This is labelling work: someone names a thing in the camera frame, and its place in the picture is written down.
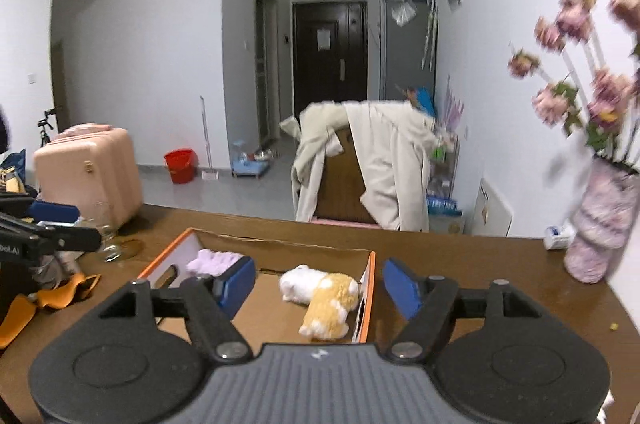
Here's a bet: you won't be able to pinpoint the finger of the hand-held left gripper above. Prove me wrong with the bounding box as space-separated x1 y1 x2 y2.
0 213 102 255
0 193 82 225

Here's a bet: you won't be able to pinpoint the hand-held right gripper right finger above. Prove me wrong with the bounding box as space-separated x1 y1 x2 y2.
382 258 543 362

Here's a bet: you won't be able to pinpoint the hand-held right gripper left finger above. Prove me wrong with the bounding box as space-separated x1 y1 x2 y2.
97 256 257 362

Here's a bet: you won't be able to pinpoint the fluffy light purple cloth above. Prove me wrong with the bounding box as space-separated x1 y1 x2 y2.
186 249 246 277

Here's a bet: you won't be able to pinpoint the orange cardboard box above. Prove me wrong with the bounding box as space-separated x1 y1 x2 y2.
137 228 377 345

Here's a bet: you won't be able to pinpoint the white and yellow plush toy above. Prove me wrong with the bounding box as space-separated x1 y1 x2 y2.
279 265 360 341

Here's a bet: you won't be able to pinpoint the clear glass goblet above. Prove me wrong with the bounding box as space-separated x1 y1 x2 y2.
80 202 123 263

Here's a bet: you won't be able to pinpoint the pink suitcase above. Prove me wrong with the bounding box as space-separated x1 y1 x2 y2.
34 126 143 229

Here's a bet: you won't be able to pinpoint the blue bag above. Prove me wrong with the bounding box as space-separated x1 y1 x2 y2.
0 149 27 195

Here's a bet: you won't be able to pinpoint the pink cloth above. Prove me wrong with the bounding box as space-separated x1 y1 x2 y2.
52 123 117 141

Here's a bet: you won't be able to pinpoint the black tripod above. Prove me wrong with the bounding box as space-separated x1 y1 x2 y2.
37 108 57 149

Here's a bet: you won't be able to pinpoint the blue and white package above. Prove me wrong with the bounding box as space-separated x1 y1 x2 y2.
427 196 463 217

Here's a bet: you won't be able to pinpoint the wooden chair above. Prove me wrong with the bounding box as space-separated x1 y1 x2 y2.
316 126 376 225

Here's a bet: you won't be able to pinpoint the white mop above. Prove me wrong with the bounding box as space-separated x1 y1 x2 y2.
199 95 220 181

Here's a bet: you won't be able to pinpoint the metal storage cart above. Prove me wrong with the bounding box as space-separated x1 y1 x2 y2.
427 129 461 205

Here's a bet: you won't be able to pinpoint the blue pet feeder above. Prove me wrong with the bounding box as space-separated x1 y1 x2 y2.
231 144 273 179

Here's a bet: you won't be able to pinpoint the beige coat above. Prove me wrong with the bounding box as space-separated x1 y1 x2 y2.
342 100 453 232

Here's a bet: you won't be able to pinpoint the red bucket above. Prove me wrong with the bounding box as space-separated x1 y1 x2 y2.
164 148 196 185

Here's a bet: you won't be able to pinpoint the cream jacket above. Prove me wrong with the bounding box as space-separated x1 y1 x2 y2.
280 102 351 222

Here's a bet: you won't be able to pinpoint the grey refrigerator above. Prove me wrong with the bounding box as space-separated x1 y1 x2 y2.
378 0 440 104

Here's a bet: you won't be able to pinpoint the grey interior door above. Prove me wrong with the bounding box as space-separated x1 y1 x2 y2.
255 0 281 139

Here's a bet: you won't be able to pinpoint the dark entrance door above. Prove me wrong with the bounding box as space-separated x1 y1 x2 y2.
292 1 368 105

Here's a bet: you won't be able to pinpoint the clear plastic bag on refrigerator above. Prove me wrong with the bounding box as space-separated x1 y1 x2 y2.
391 0 417 27

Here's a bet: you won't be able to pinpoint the pink artificial flowers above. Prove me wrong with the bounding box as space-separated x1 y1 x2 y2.
507 0 640 165

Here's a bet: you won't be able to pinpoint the orange leather strap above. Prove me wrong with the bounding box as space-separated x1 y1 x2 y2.
0 273 102 350

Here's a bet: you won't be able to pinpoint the white wall heater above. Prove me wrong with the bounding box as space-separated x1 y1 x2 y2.
472 178 515 237

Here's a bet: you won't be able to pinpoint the purple wall sticker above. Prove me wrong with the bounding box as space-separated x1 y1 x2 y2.
442 76 467 129

